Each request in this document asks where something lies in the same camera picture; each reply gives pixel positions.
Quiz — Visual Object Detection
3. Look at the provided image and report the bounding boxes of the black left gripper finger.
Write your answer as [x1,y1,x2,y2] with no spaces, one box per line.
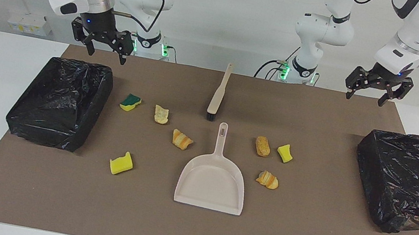
[376,73,415,112]
[342,64,376,104]

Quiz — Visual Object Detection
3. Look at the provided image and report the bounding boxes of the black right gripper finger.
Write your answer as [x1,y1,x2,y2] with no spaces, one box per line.
[66,16,101,57]
[109,28,138,67]

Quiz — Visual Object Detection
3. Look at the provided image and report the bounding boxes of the green and yellow sponge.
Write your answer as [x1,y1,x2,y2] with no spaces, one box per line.
[119,92,143,114]

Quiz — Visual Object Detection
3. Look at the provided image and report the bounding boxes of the pale bread piece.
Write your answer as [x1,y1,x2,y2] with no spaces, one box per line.
[152,104,172,126]

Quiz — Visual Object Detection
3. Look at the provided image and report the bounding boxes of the small yellow sponge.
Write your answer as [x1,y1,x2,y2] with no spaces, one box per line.
[275,143,295,165]

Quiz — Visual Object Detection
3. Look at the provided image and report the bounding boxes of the beige hand brush black bristles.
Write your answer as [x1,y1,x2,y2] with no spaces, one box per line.
[205,60,235,123]

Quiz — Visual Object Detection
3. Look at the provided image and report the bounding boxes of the striped croissant piece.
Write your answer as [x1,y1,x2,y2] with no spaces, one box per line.
[170,128,196,152]
[254,169,281,191]

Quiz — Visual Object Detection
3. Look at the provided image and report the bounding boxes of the brown bread roll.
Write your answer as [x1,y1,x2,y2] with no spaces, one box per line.
[253,134,273,159]

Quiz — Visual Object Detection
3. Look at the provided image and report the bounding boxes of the large yellow sponge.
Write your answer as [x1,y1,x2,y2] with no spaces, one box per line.
[107,149,136,178]

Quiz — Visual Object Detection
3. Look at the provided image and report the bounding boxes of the beige plastic dustpan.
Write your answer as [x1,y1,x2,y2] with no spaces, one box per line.
[172,116,257,217]

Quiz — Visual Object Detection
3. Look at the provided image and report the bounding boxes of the black bag lined bin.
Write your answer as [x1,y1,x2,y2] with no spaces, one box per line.
[343,125,419,235]
[2,49,117,158]

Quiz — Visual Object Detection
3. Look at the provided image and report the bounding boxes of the black base cable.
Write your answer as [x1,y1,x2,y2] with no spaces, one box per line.
[164,45,180,64]
[253,40,301,84]

